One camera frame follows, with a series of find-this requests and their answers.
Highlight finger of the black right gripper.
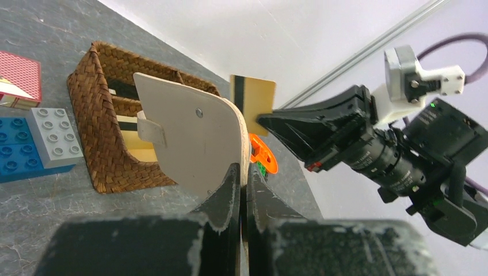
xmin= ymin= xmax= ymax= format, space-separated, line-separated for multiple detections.
xmin=257 ymin=85 xmax=372 ymax=162

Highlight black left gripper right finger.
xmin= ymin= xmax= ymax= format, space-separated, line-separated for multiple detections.
xmin=246 ymin=164 xmax=439 ymax=275

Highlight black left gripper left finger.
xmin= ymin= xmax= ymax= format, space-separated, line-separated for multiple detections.
xmin=35 ymin=163 xmax=241 ymax=275

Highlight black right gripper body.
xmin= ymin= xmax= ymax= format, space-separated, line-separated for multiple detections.
xmin=304 ymin=97 xmax=488 ymax=248

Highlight gold magnetic stripe card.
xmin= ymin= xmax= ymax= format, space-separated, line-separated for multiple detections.
xmin=230 ymin=75 xmax=276 ymax=136

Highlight beige leather card holder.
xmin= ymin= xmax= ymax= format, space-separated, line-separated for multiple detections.
xmin=133 ymin=72 xmax=250 ymax=199

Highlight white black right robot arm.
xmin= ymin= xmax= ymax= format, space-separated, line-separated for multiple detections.
xmin=257 ymin=85 xmax=487 ymax=250

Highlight yellow cards in basket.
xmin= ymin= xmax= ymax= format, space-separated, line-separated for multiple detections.
xmin=116 ymin=115 xmax=157 ymax=162

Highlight black cards in basket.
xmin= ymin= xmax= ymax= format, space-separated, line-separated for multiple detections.
xmin=106 ymin=78 xmax=139 ymax=100

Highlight playing card box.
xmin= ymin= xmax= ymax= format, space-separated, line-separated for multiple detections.
xmin=1 ymin=51 xmax=42 ymax=110

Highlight green toy brick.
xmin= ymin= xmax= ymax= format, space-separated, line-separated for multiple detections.
xmin=256 ymin=162 xmax=267 ymax=178

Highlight grey toy brick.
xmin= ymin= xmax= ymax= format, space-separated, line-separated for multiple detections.
xmin=25 ymin=108 xmax=83 ymax=169

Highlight brown woven divided basket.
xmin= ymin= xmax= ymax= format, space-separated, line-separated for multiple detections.
xmin=67 ymin=41 xmax=219 ymax=194

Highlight blue toy brick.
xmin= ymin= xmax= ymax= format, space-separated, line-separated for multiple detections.
xmin=1 ymin=117 xmax=74 ymax=183

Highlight orange tape dispenser ring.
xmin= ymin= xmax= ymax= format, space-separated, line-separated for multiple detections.
xmin=248 ymin=133 xmax=279 ymax=175

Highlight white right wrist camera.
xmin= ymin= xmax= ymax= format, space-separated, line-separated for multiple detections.
xmin=371 ymin=45 xmax=466 ymax=127

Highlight aluminium frame rail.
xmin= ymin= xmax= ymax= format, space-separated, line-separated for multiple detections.
xmin=280 ymin=0 xmax=450 ymax=109

